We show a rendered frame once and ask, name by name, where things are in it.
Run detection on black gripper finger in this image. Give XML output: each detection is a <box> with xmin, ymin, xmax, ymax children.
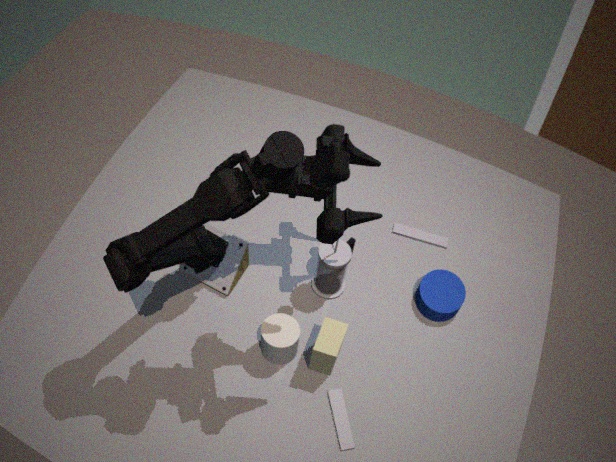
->
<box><xmin>343</xmin><ymin>208</ymin><xmax>383</xmax><ymax>231</ymax></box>
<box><xmin>343</xmin><ymin>133</ymin><xmax>381</xmax><ymax>167</ymax></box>

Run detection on grey cylinder with cream top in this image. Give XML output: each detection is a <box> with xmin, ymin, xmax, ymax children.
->
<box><xmin>261</xmin><ymin>313</ymin><xmax>300</xmax><ymax>364</ymax></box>

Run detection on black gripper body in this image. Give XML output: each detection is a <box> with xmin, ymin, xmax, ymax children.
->
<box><xmin>285</xmin><ymin>125</ymin><xmax>345</xmax><ymax>244</ymax></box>

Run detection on blue cylinder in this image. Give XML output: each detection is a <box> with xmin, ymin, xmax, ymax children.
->
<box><xmin>415</xmin><ymin>270</ymin><xmax>466</xmax><ymax>322</ymax></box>

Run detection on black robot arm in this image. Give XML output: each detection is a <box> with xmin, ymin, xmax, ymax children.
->
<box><xmin>103</xmin><ymin>131</ymin><xmax>350</xmax><ymax>293</ymax></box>

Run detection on french press coffee maker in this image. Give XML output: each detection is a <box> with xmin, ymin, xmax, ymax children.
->
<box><xmin>311</xmin><ymin>237</ymin><xmax>356</xmax><ymax>299</ymax></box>

